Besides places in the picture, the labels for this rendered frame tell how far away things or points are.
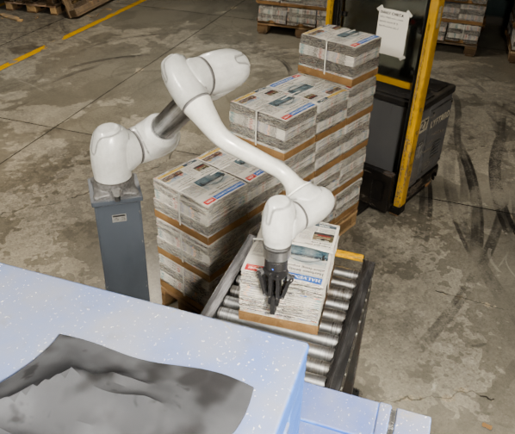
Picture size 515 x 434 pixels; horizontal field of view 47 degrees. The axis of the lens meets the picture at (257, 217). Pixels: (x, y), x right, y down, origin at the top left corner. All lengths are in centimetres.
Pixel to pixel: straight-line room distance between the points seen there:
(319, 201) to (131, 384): 129
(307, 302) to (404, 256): 196
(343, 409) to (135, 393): 39
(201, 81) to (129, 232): 88
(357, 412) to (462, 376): 232
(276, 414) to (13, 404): 27
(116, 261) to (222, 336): 192
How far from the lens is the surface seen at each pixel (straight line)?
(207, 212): 273
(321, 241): 216
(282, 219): 176
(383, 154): 430
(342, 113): 343
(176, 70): 194
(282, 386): 70
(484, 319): 361
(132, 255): 264
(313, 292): 198
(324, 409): 94
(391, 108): 416
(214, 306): 221
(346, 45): 340
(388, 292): 361
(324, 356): 207
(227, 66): 200
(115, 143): 238
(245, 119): 315
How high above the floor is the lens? 228
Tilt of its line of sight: 34 degrees down
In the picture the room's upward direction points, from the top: 2 degrees clockwise
